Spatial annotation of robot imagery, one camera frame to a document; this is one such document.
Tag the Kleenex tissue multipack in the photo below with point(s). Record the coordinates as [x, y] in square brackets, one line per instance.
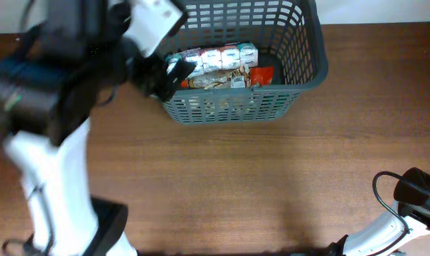
[207, 60]

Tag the grey plastic shopping basket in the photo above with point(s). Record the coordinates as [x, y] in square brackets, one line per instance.
[287, 57]

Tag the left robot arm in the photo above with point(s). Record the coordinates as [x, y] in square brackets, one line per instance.
[48, 87]

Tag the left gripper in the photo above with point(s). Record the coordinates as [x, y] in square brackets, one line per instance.
[156, 79]

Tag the red spaghetti packet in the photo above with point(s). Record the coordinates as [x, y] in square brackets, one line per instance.
[258, 77]

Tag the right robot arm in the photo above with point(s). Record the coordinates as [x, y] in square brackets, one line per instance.
[406, 219]

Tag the brown snack wrapper packet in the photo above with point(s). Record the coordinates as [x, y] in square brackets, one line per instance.
[226, 79]

